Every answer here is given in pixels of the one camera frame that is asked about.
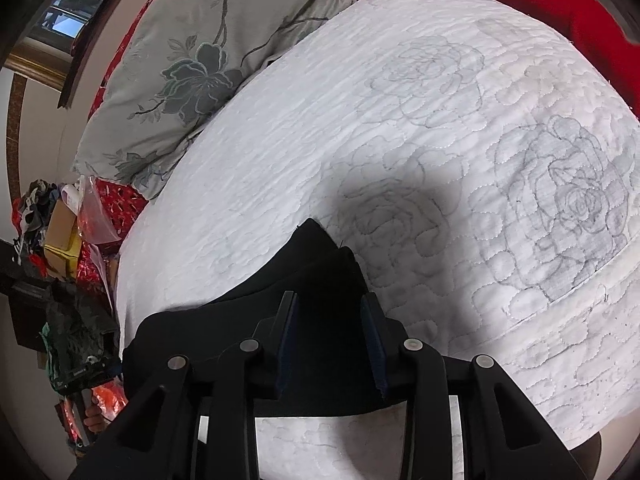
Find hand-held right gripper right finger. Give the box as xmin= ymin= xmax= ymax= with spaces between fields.
xmin=360 ymin=292 xmax=588 ymax=480

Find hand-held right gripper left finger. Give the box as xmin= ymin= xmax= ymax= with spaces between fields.
xmin=67 ymin=290 xmax=301 ymax=480

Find black pants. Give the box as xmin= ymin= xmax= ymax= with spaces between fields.
xmin=120 ymin=217 xmax=481 ymax=418

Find person's left hand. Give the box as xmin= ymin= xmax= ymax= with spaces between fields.
xmin=84 ymin=402 xmax=108 ymax=434

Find dark wooden nightstand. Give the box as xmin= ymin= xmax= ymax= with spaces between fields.
xmin=0 ymin=240 xmax=58 ymax=353

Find brown cardboard box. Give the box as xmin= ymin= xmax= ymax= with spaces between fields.
xmin=45 ymin=199 xmax=82 ymax=252

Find pile of mixed cloths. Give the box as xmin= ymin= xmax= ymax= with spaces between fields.
xmin=11 ymin=179 xmax=65 ymax=266

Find clear plastic bag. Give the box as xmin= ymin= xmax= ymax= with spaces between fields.
xmin=74 ymin=174 xmax=132 ymax=247

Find red patterned bedsheet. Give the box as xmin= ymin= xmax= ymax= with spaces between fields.
xmin=75 ymin=0 xmax=456 ymax=306

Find white quilted floral blanket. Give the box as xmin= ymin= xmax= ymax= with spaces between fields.
xmin=115 ymin=0 xmax=640 ymax=480

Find dark wooden board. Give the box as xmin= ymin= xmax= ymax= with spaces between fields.
xmin=57 ymin=0 xmax=133 ymax=109

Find grey floral pillow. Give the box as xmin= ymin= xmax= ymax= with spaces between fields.
xmin=72 ymin=0 xmax=358 ymax=201

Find gold framed window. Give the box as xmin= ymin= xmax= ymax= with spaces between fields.
xmin=7 ymin=0 xmax=121 ymax=88

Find plain red cloth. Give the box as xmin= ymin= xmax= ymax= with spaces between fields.
xmin=450 ymin=0 xmax=628 ymax=63

